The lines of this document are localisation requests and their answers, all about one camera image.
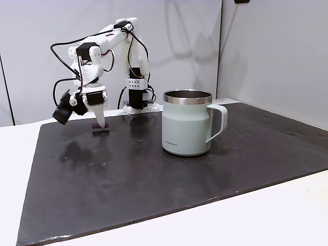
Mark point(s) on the purple ribbed pen grip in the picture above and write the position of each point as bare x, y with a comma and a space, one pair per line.
95, 126

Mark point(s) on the pale green steel mug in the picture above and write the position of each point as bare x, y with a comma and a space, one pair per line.
184, 128

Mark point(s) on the black rubber mat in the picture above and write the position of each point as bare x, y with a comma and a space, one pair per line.
153, 192

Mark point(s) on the small black fixture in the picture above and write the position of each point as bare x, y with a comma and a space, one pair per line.
242, 1

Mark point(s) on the black camera with mount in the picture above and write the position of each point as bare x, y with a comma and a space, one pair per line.
62, 111

